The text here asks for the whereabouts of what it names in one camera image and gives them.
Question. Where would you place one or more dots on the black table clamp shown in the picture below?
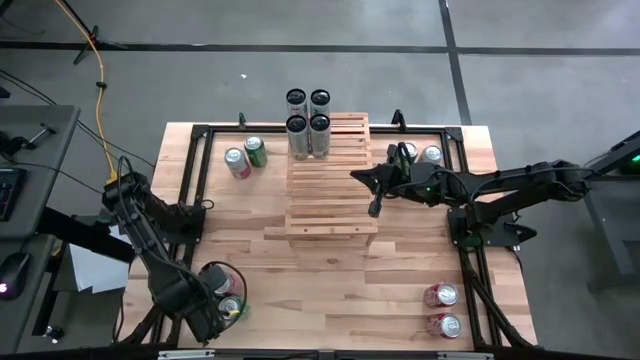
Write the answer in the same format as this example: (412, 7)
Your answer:
(398, 121)
(242, 120)

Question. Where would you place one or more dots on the black computer mouse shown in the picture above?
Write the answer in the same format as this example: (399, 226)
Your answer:
(12, 275)

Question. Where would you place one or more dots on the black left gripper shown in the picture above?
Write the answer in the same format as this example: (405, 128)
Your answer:
(207, 320)

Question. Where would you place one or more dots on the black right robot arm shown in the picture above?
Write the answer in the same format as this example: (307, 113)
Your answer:
(525, 177)

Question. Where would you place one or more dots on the black stand legs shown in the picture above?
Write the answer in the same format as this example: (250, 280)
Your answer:
(79, 56)

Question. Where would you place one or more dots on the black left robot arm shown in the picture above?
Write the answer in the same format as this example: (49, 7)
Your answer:
(148, 240)

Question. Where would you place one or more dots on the Celsius Peach Vibe can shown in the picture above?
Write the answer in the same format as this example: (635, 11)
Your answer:
(296, 97)

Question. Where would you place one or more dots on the black keyboard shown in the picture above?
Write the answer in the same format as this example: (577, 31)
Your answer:
(9, 195)

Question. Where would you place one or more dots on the green Sprite can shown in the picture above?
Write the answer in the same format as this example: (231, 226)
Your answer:
(411, 149)
(254, 145)
(231, 305)

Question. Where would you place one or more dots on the black clamp tool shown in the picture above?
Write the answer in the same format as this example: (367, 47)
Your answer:
(27, 139)

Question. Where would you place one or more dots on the wooden slatted shelf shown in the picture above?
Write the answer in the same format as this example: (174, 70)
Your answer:
(330, 210)

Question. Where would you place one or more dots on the grey desk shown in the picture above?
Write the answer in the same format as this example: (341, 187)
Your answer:
(45, 150)

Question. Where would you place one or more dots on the Celsius Tropical Vibe can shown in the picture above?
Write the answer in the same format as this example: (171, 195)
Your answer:
(297, 140)
(320, 140)

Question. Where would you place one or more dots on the dark grey side table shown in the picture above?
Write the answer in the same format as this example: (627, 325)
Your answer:
(625, 157)

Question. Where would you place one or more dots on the pink Spindrift can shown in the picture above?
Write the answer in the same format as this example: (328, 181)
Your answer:
(431, 154)
(235, 157)

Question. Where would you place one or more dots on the tall white Celsius can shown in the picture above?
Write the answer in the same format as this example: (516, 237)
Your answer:
(320, 97)

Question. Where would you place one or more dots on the white paper sheet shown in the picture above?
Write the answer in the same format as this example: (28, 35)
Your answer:
(95, 272)

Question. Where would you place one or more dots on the black aluminium table frame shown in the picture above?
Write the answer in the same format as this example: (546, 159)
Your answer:
(272, 128)

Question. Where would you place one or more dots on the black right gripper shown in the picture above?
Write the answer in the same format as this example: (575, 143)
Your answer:
(410, 180)

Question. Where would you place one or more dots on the silver metal bracket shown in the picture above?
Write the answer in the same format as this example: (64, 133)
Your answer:
(465, 356)
(186, 354)

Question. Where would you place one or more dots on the red Coca-Cola can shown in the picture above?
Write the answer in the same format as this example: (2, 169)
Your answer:
(446, 295)
(450, 326)
(235, 285)

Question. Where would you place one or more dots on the black diagonal beam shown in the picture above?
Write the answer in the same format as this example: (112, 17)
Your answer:
(75, 232)

